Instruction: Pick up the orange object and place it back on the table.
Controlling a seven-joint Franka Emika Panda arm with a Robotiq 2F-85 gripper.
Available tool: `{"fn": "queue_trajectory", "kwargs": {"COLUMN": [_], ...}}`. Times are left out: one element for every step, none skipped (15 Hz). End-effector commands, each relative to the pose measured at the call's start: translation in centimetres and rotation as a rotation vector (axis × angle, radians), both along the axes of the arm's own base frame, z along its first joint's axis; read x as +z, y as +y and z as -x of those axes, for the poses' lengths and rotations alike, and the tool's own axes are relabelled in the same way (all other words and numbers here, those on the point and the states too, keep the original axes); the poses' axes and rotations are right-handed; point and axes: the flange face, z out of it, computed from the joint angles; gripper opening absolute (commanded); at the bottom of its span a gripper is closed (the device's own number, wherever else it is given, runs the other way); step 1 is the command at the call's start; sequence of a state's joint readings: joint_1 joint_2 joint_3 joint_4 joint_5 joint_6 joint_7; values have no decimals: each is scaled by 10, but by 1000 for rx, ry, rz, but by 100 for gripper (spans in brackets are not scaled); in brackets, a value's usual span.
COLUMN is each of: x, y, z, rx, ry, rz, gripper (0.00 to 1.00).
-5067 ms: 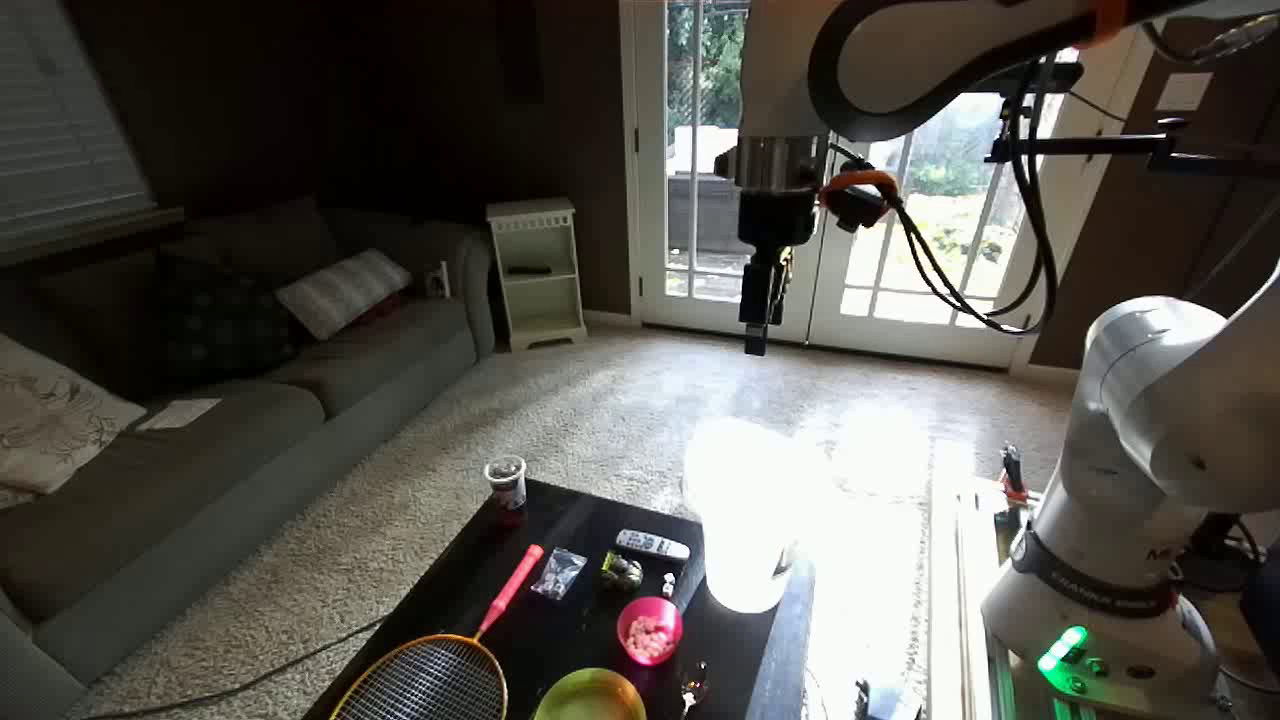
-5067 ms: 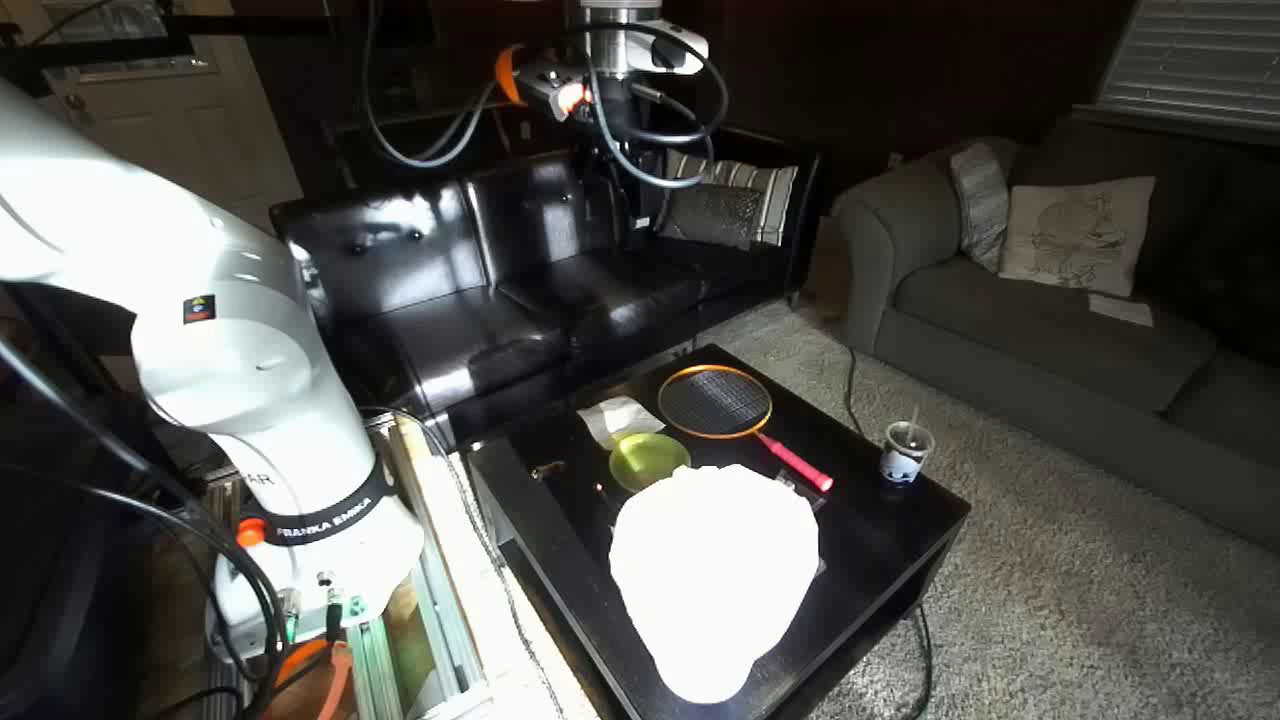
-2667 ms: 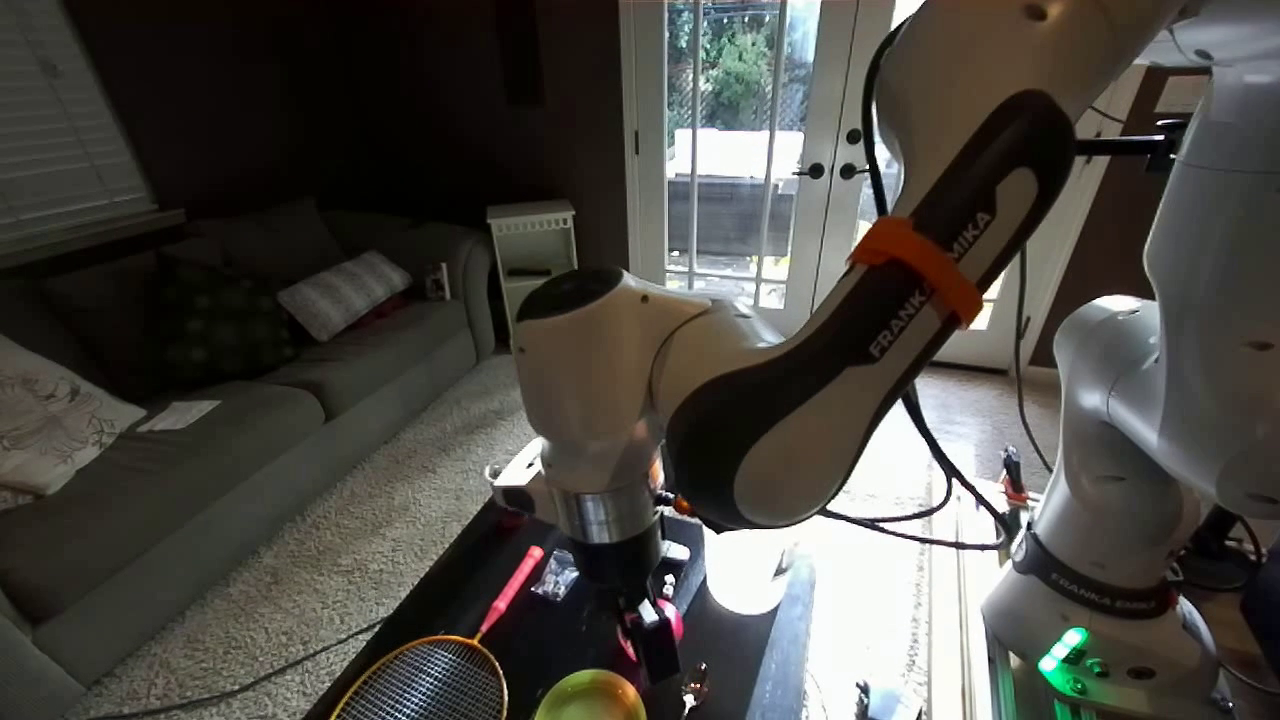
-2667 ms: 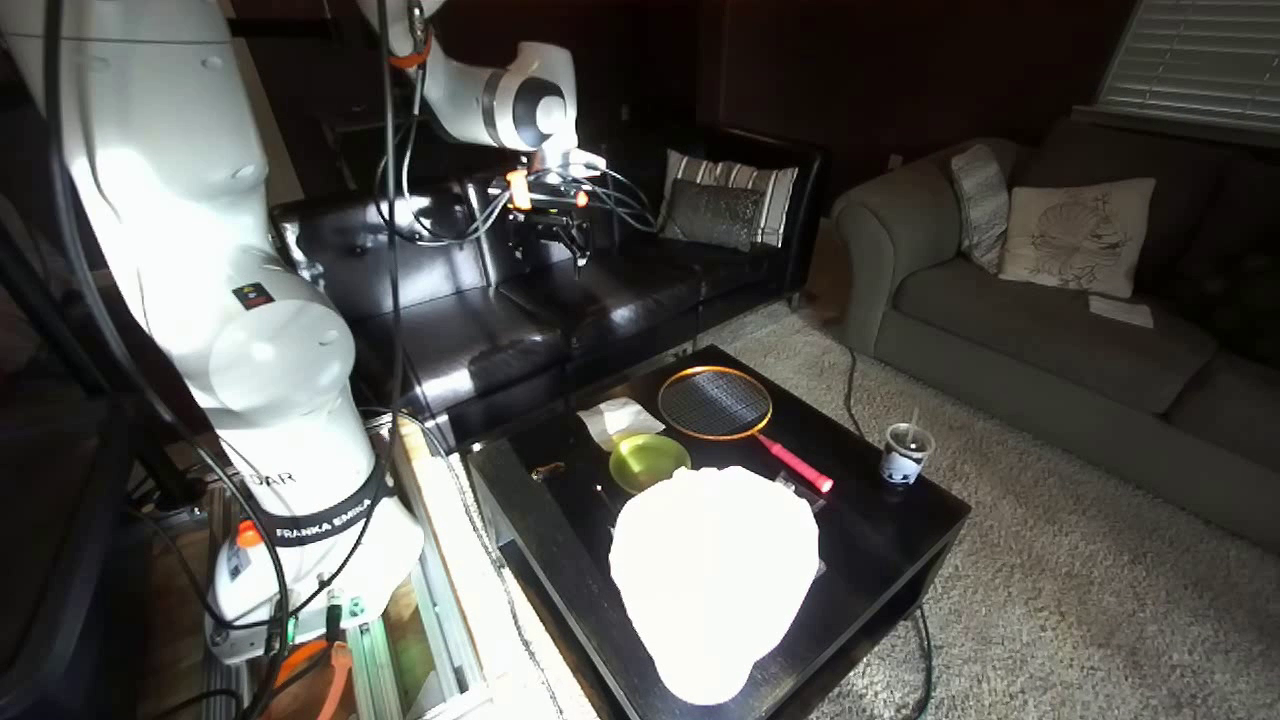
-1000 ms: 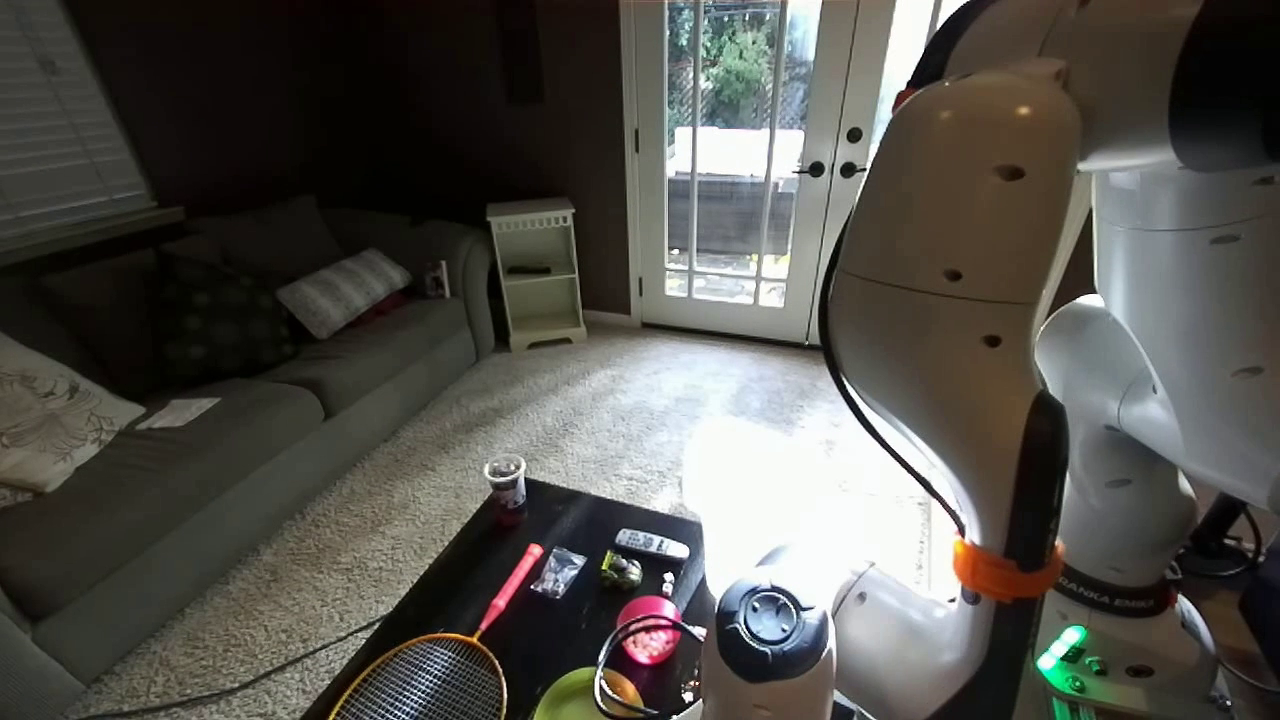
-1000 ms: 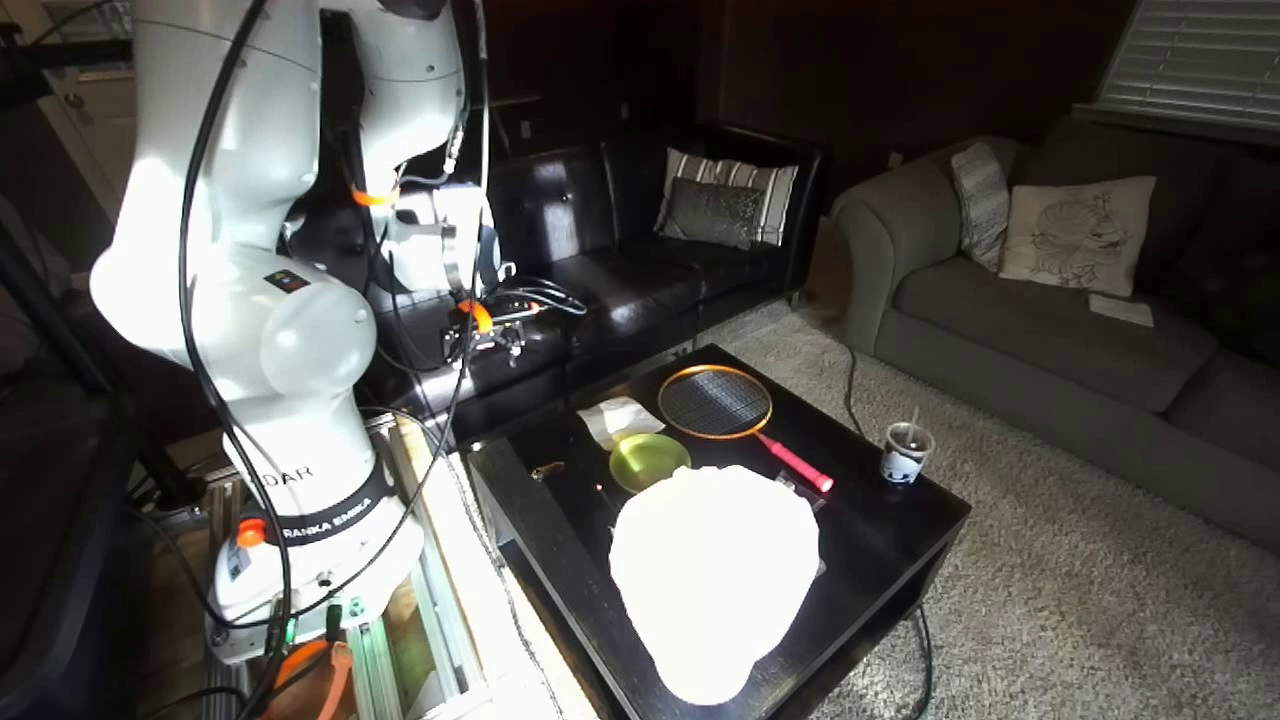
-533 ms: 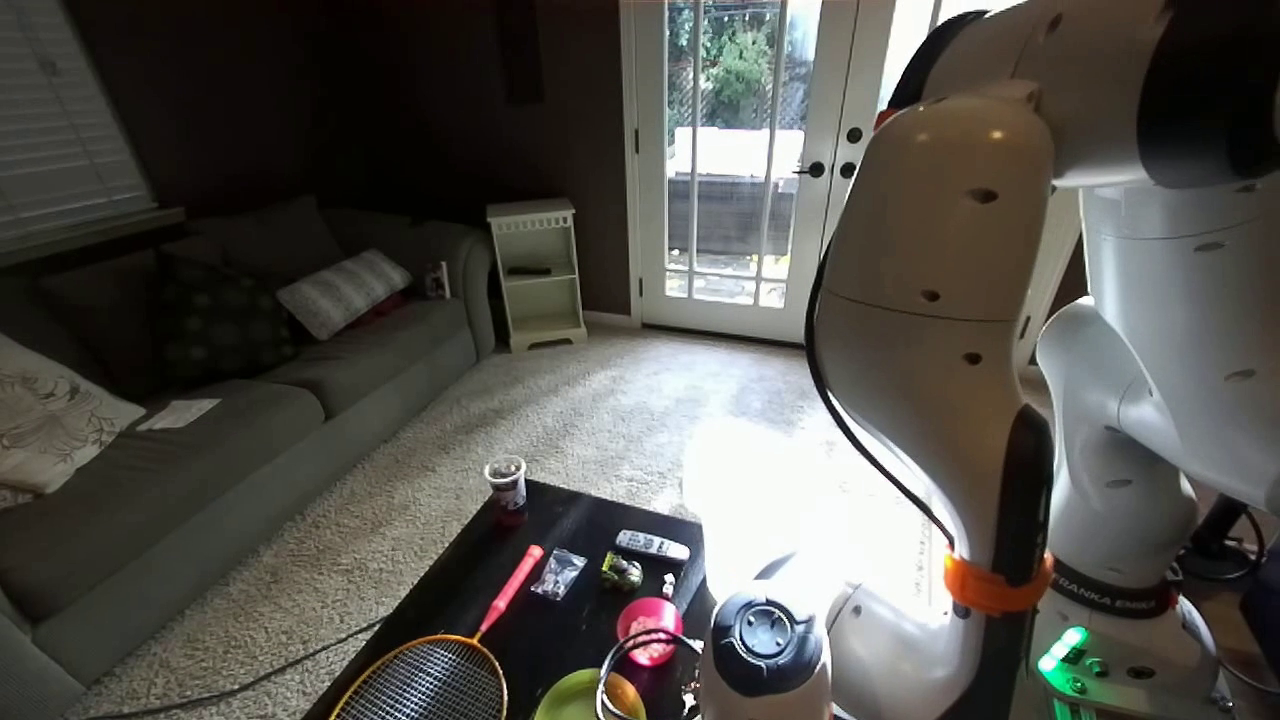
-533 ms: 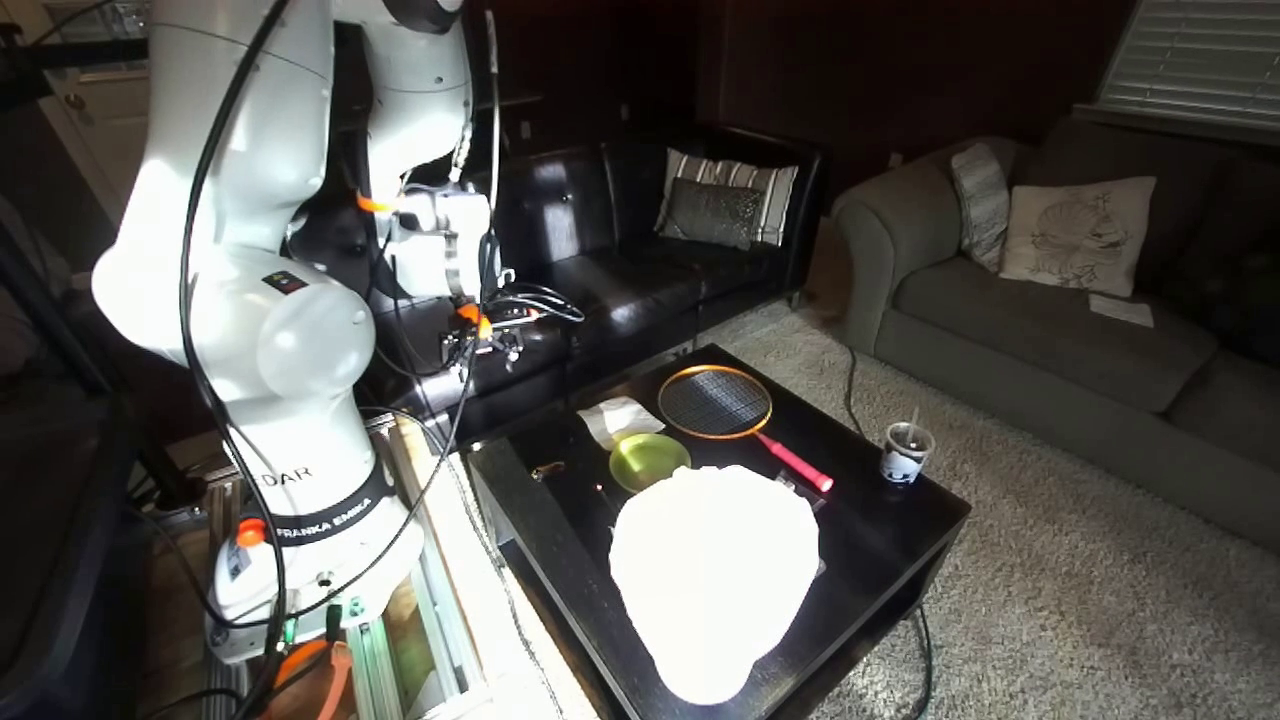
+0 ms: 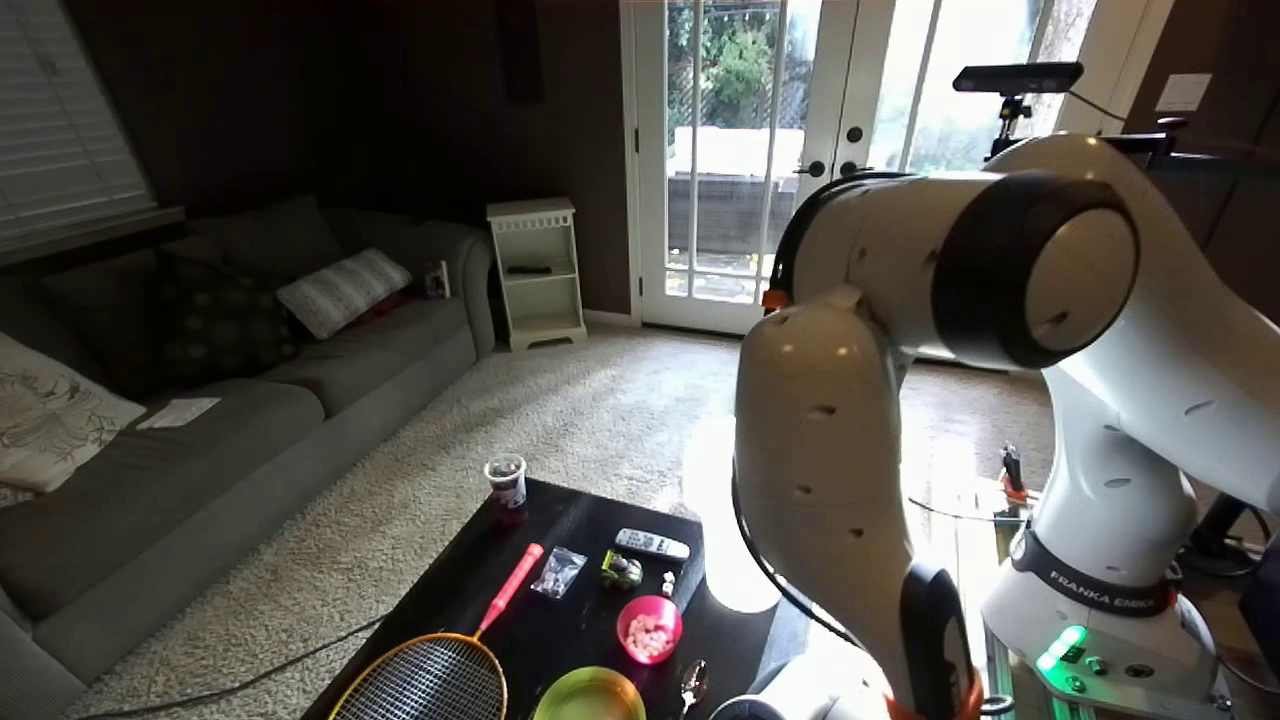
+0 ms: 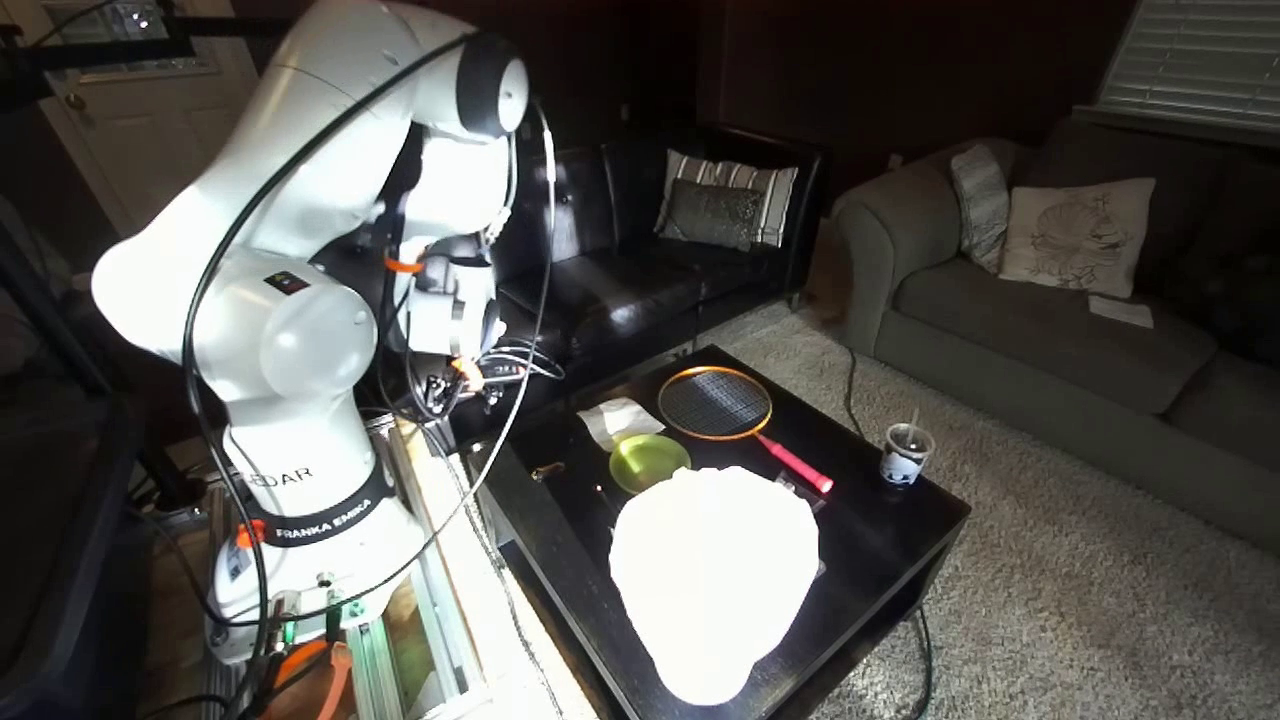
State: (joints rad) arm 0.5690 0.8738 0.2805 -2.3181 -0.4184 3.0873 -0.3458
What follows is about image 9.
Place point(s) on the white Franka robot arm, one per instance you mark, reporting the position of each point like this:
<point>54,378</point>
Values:
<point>825,443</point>

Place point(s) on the tiny white object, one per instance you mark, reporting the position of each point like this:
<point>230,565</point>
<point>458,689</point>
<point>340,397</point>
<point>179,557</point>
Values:
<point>670,586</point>

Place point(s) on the white small shelf unit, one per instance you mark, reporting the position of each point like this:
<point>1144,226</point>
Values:
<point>537,273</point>

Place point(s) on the small clear cup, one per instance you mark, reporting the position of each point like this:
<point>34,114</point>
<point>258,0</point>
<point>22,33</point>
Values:
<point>507,482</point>

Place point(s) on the small green packet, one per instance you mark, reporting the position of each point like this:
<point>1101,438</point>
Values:
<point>622,570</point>

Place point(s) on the clear plastic bag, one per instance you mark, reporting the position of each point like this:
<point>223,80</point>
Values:
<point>559,570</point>

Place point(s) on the pink plastic bowl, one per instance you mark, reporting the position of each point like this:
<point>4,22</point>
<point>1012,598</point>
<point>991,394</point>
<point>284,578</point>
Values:
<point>651,630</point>

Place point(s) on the striped white pillow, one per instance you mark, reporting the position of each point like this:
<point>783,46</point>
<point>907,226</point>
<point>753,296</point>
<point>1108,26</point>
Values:
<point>344,290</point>

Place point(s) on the silver metal spoon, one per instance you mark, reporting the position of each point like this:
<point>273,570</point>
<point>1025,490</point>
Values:
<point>691,689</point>

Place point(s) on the red black clamp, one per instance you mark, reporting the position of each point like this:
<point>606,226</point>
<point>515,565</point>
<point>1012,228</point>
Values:
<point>1012,482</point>

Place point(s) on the dark patterned pillow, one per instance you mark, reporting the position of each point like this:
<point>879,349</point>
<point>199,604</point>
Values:
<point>227,321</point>

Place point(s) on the grey fabric sofa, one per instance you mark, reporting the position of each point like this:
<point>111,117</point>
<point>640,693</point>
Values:
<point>227,464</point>

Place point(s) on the white paper sheet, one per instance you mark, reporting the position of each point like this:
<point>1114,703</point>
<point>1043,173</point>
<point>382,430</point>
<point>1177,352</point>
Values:
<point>179,414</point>

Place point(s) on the green glowing indicator light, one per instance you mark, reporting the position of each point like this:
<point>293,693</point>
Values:
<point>1068,661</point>

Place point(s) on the white patterned blanket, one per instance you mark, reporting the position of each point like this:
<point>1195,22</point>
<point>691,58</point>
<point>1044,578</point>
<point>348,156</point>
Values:
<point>44,423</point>

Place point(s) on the white window blind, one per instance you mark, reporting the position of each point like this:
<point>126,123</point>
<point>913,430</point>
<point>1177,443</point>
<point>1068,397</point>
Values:
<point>61,123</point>

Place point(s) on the black exterior camera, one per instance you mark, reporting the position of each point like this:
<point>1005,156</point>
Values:
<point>1016,78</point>

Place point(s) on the black camera boom stand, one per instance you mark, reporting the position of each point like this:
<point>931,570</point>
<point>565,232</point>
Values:
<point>1201,142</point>

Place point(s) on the white wall plate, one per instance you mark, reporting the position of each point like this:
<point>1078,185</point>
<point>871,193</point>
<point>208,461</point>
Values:
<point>1184,95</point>

